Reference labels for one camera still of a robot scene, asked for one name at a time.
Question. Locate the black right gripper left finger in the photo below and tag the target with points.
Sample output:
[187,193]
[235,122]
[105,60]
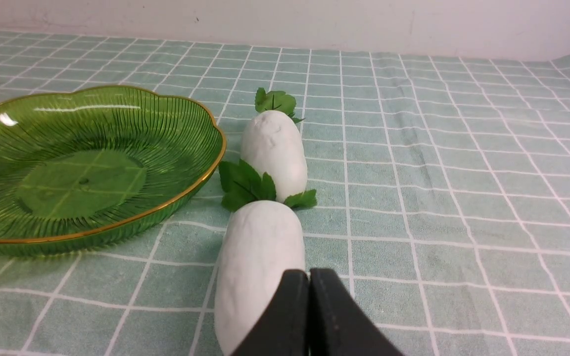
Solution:
[282,328]

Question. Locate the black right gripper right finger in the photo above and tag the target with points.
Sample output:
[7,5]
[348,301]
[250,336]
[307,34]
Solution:
[337,326]

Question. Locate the white radish with leaves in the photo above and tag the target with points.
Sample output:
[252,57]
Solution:
[263,239]
[271,143]

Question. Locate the green checkered tablecloth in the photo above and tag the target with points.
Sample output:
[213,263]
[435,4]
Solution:
[443,187]

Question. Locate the green glass plate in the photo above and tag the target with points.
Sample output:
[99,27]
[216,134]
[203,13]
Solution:
[97,166]

